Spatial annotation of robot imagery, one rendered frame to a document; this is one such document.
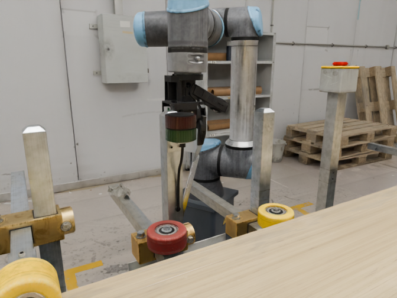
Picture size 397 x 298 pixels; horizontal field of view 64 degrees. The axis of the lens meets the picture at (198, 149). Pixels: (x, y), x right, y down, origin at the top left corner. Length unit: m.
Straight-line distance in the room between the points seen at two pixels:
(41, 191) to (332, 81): 0.74
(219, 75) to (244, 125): 2.44
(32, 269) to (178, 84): 0.46
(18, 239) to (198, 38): 0.50
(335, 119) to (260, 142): 0.26
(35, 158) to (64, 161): 2.78
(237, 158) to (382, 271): 0.91
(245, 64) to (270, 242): 0.88
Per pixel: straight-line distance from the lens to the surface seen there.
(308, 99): 4.82
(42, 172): 0.60
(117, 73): 3.10
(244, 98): 1.38
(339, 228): 0.73
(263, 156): 0.79
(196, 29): 0.72
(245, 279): 0.54
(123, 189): 0.97
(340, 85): 0.93
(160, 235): 0.64
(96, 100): 3.31
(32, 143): 0.58
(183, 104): 0.71
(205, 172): 1.48
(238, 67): 1.37
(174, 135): 0.59
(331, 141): 0.98
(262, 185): 0.82
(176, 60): 0.72
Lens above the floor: 1.23
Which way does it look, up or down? 15 degrees down
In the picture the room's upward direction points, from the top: straight up
